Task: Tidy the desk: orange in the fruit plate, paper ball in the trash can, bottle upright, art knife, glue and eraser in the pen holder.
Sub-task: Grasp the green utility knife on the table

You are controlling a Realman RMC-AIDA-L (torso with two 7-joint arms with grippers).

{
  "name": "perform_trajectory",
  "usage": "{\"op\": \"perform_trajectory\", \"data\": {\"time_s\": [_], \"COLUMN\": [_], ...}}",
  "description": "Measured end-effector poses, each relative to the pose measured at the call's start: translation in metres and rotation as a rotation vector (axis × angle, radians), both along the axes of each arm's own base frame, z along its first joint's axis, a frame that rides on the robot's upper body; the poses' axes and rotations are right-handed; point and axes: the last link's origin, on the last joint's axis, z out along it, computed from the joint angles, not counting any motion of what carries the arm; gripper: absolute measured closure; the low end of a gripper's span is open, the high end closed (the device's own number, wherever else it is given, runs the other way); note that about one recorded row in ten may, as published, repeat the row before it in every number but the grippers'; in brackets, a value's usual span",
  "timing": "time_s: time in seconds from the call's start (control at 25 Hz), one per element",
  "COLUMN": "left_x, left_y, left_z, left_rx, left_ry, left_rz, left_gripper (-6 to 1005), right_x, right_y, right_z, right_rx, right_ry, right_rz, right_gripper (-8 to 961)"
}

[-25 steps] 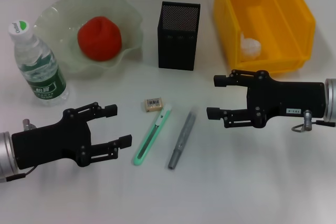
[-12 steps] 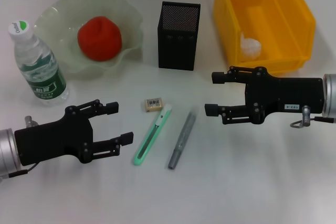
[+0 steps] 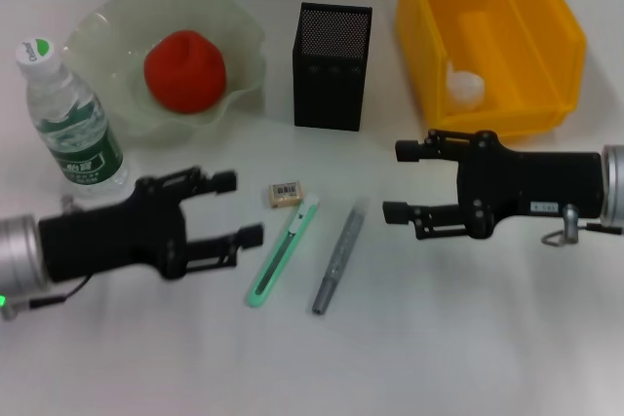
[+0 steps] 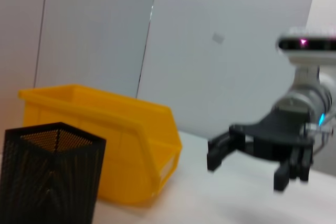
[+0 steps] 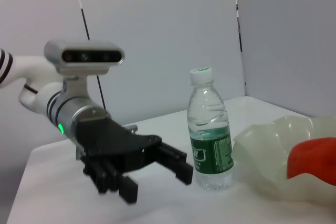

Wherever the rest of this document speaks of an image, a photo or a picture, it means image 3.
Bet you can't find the clear green-label water bottle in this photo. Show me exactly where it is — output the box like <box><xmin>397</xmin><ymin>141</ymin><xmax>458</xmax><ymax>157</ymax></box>
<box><xmin>14</xmin><ymin>37</ymin><xmax>131</xmax><ymax>199</ymax></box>

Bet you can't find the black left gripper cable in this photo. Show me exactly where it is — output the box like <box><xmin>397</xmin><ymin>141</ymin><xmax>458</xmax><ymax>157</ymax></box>
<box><xmin>0</xmin><ymin>273</ymin><xmax>95</xmax><ymax>321</ymax></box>

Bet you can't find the beige eraser with barcode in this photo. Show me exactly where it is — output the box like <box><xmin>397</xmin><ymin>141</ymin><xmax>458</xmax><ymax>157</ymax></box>
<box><xmin>267</xmin><ymin>180</ymin><xmax>303</xmax><ymax>209</ymax></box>

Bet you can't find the yellow plastic bin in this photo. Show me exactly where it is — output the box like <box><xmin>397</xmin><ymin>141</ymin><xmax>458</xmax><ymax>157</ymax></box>
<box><xmin>394</xmin><ymin>0</ymin><xmax>587</xmax><ymax>147</ymax></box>

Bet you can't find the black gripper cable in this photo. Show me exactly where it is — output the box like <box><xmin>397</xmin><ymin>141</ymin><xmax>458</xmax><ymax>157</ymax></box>
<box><xmin>540</xmin><ymin>204</ymin><xmax>624</xmax><ymax>247</ymax></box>
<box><xmin>0</xmin><ymin>273</ymin><xmax>95</xmax><ymax>321</ymax></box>

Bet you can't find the green utility knife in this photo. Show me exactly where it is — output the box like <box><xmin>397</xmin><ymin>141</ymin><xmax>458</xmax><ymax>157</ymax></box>
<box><xmin>246</xmin><ymin>195</ymin><xmax>321</xmax><ymax>311</ymax></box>

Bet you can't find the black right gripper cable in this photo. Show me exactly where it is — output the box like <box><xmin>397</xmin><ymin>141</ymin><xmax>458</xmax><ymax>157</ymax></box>
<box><xmin>540</xmin><ymin>204</ymin><xmax>624</xmax><ymax>247</ymax></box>

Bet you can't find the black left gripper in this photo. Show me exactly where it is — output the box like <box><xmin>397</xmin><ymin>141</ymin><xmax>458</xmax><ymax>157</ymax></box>
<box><xmin>38</xmin><ymin>167</ymin><xmax>266</xmax><ymax>284</ymax></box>

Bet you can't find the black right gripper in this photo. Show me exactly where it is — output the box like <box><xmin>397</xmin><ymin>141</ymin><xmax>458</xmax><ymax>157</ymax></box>
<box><xmin>382</xmin><ymin>129</ymin><xmax>605</xmax><ymax>242</ymax></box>

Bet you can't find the white paper ball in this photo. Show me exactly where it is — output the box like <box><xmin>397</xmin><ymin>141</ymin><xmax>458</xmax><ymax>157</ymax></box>
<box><xmin>446</xmin><ymin>59</ymin><xmax>488</xmax><ymax>113</ymax></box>

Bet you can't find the black mesh pen holder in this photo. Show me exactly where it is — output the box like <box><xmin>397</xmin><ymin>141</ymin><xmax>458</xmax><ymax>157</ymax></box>
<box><xmin>292</xmin><ymin>1</ymin><xmax>374</xmax><ymax>132</ymax></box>

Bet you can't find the grey pen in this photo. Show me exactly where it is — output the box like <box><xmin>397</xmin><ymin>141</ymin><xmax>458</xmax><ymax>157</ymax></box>
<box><xmin>311</xmin><ymin>197</ymin><xmax>370</xmax><ymax>316</ymax></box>

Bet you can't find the pale green glass fruit plate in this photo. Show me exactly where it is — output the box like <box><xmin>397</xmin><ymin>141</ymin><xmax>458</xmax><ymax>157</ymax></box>
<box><xmin>61</xmin><ymin>0</ymin><xmax>268</xmax><ymax>147</ymax></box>

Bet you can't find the red tomato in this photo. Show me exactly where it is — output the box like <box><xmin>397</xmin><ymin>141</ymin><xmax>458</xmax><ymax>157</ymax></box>
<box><xmin>142</xmin><ymin>29</ymin><xmax>228</xmax><ymax>116</ymax></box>

